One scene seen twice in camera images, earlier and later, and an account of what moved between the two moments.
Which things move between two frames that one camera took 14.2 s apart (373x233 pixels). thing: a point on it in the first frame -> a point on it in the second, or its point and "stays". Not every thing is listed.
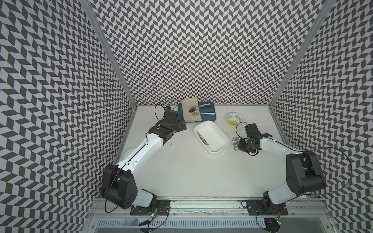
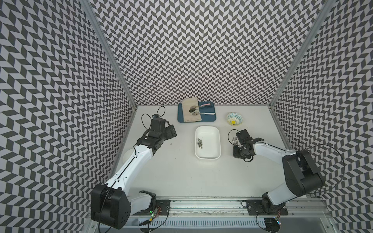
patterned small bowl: (233, 118) stays
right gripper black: (241, 147) -> (236, 155)
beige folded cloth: (187, 103) stays
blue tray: (207, 111) stays
